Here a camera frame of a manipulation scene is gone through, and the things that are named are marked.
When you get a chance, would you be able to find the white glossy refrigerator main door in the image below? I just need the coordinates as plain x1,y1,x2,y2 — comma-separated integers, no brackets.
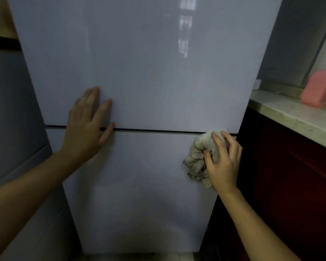
46,127,237,254

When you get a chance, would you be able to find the grey cleaning cloth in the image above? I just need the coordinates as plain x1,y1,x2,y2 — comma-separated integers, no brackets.
183,130,230,189

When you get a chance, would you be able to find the dark red wooden cabinet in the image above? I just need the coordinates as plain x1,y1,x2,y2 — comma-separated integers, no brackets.
198,106,326,261

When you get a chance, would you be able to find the person's right forearm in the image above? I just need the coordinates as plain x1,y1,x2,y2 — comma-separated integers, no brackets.
217,187,302,261

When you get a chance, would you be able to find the pink plastic container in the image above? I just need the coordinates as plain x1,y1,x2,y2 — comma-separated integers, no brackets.
301,69,326,108

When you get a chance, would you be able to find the person's left hand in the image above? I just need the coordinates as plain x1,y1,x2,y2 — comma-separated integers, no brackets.
60,86,115,164

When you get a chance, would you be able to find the white glossy refrigerator freezer door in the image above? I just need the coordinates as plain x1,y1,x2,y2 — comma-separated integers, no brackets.
8,0,283,134

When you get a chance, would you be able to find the person's right hand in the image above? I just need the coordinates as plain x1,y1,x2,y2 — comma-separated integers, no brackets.
203,131,243,194

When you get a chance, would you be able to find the grey window frame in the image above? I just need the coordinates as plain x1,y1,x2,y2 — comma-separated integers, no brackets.
300,13,326,88

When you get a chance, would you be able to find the light stone countertop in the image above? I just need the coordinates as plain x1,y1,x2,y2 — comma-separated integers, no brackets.
247,89,326,153

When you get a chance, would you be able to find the person's left forearm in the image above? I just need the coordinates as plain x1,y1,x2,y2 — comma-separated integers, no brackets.
0,151,83,261

